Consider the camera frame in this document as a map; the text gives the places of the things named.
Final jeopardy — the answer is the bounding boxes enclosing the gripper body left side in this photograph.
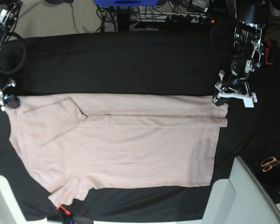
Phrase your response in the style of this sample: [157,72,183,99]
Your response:
[215,70,247,93]

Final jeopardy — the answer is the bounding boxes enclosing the pink T-shirt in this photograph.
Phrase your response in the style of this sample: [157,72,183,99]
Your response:
[7,93,228,206]

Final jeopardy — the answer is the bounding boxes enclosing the red black clamp right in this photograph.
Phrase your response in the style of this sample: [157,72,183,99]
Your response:
[265,40,273,65]

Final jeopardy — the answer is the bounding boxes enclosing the red black clamp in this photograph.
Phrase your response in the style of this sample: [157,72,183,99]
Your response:
[56,206,75,224]
[265,40,273,65]

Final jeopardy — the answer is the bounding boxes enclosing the white power strip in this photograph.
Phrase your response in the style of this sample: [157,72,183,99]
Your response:
[130,12,217,24]

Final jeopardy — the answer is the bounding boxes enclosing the red black clamp bottom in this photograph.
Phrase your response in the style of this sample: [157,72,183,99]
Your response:
[56,206,75,224]

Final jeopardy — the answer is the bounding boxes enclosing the black stand pole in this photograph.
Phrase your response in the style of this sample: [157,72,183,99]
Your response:
[116,7,131,32]

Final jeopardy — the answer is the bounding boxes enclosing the blue plastic box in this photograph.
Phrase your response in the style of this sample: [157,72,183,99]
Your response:
[94,0,158,7]

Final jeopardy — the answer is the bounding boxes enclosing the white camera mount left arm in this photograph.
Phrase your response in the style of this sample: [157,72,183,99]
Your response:
[214,82,258,108]

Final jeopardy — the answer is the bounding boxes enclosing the orange handled scissors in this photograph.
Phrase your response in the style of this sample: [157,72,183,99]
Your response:
[260,156,280,173]

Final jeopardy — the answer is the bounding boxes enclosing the white table frame right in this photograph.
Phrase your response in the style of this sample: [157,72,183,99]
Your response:
[201,156,280,224]

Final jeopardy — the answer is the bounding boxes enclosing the white table frame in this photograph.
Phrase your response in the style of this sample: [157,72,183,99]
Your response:
[201,156,280,224]
[0,175,47,224]

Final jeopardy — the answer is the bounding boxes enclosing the white table frame left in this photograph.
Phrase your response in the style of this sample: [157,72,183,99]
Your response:
[0,175,47,224]

